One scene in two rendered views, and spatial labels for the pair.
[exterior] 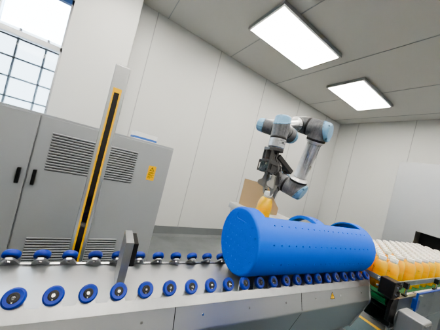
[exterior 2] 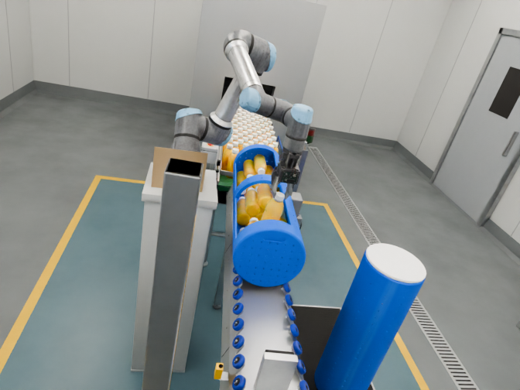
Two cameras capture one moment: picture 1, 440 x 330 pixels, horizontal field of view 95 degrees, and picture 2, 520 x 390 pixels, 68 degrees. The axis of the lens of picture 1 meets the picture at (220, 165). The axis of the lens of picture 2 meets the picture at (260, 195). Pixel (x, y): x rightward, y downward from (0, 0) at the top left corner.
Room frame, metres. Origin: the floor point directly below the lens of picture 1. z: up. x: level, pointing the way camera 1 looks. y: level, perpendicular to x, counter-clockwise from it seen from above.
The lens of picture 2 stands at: (0.59, 1.03, 1.98)
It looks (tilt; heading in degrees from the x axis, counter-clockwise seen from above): 27 degrees down; 288
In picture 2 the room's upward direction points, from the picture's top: 13 degrees clockwise
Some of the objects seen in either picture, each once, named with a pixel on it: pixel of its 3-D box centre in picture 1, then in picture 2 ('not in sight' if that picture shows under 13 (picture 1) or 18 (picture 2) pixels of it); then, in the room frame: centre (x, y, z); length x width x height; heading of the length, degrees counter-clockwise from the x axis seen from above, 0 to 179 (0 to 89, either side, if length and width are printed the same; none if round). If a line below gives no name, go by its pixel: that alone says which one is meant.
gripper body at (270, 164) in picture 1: (271, 161); (289, 165); (0.92, -0.22, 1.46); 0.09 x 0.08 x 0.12; 118
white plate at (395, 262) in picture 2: not in sight; (395, 261); (0.41, -0.61, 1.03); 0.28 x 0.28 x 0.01
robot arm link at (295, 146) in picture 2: (277, 144); (295, 143); (0.92, -0.23, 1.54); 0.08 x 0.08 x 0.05
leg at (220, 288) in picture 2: not in sight; (224, 271); (1.33, -0.86, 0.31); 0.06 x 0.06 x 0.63; 28
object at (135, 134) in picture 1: (144, 137); not in sight; (2.15, 0.86, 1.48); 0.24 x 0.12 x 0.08; 130
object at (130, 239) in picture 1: (126, 258); (275, 371); (0.68, 0.23, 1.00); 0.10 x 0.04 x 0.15; 28
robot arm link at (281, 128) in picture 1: (281, 128); (299, 121); (0.92, -0.23, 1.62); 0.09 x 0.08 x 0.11; 141
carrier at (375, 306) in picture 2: not in sight; (364, 330); (0.41, -0.61, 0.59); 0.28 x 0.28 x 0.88
